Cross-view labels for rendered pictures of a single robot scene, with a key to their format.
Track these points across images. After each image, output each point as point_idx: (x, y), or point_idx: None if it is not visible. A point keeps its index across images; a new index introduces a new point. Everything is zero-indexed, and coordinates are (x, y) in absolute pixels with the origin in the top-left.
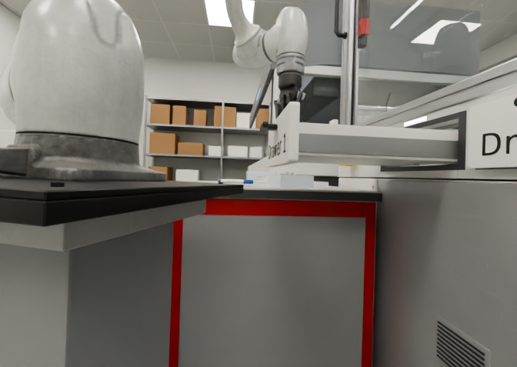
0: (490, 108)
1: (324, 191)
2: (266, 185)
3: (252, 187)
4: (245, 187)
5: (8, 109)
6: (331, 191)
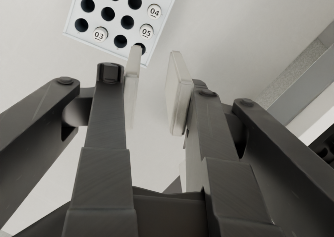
0: None
1: (290, 63)
2: None
3: (157, 160)
4: (154, 177)
5: None
6: (304, 49)
